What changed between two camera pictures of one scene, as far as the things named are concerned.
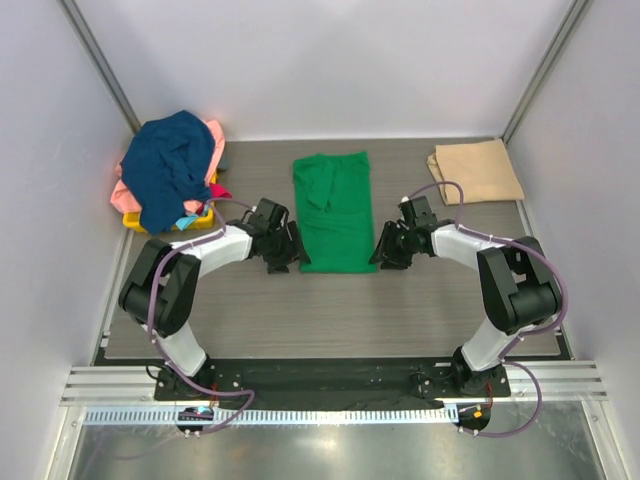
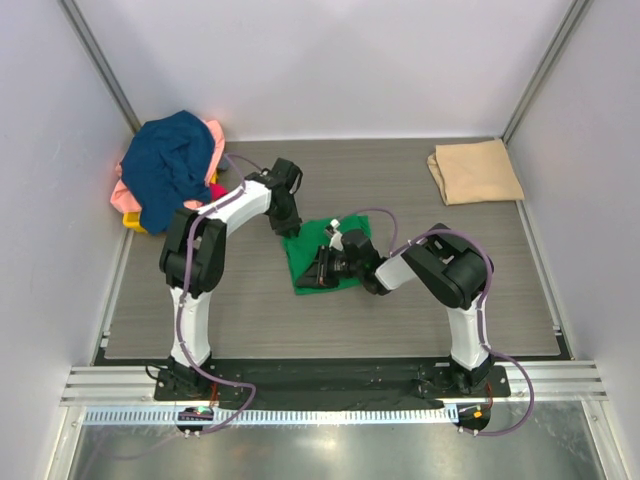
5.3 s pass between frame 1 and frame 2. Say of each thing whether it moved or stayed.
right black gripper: moved
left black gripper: moved
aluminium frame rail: stayed
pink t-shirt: stayed
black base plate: stayed
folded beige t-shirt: stayed
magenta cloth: stayed
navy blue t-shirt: stayed
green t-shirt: moved
